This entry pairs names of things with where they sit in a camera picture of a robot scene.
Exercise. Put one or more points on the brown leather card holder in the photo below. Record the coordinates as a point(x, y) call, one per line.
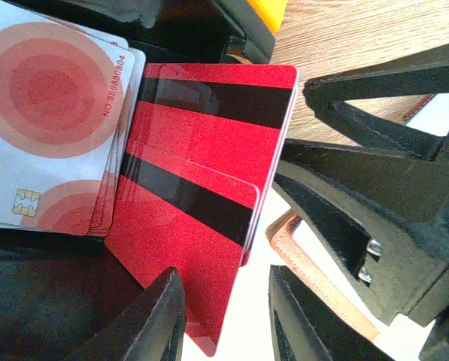
point(303, 248)

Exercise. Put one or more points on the stack of red-white cards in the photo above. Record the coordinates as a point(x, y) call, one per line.
point(67, 98)

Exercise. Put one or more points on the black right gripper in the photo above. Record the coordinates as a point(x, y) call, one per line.
point(404, 205)

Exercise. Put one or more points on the yellow plastic bin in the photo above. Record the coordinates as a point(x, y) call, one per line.
point(271, 12)

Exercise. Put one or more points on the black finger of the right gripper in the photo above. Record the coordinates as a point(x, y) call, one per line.
point(421, 73)
point(322, 182)

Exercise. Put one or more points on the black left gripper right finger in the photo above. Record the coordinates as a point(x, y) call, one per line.
point(305, 328)

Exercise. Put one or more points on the red card with black stripe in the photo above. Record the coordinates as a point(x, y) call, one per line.
point(231, 118)

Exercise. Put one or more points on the black bin with red cards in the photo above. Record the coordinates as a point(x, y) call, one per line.
point(58, 290)

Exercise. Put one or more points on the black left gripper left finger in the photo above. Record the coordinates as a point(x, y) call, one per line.
point(151, 328)

